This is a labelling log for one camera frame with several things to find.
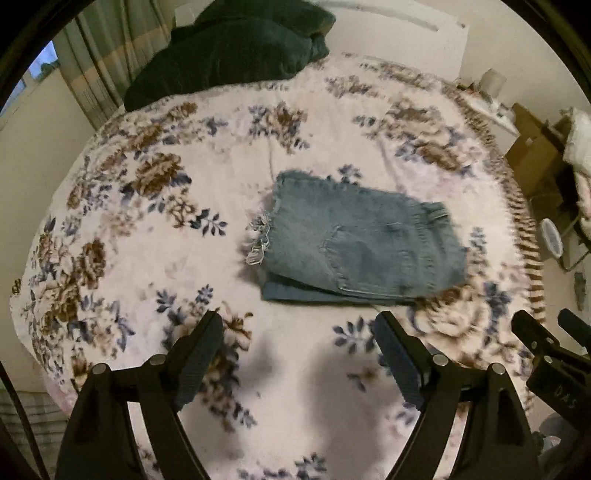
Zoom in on white cloth pile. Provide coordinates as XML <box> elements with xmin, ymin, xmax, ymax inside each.
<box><xmin>560</xmin><ymin>107</ymin><xmax>591</xmax><ymax>209</ymax></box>

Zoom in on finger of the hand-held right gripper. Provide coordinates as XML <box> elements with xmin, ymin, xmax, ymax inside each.
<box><xmin>511</xmin><ymin>309</ymin><xmax>561</xmax><ymax>357</ymax></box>
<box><xmin>557</xmin><ymin>308</ymin><xmax>591</xmax><ymax>355</ymax></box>

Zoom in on blue denim pants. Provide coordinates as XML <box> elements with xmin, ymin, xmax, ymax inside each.
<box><xmin>246</xmin><ymin>169</ymin><xmax>469</xmax><ymax>306</ymax></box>

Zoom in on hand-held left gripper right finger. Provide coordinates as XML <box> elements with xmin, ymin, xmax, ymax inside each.
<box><xmin>373</xmin><ymin>311</ymin><xmax>540</xmax><ymax>480</ymax></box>

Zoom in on striped curtain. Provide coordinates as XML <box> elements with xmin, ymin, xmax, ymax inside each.
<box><xmin>54</xmin><ymin>0</ymin><xmax>178</xmax><ymax>131</ymax></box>

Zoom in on floral fleece blanket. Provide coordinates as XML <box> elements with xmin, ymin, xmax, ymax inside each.
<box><xmin>10</xmin><ymin>52</ymin><xmax>546</xmax><ymax>480</ymax></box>

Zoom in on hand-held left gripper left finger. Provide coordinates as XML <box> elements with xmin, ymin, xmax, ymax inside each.
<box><xmin>54</xmin><ymin>310</ymin><xmax>225</xmax><ymax>480</ymax></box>

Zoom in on dark green pillow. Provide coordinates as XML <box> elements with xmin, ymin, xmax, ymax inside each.
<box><xmin>124</xmin><ymin>17</ymin><xmax>329</xmax><ymax>112</ymax></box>
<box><xmin>193</xmin><ymin>0</ymin><xmax>337</xmax><ymax>62</ymax></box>

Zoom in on cardboard box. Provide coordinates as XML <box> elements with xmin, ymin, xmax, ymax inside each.
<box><xmin>505</xmin><ymin>103</ymin><xmax>583</xmax><ymax>222</ymax></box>

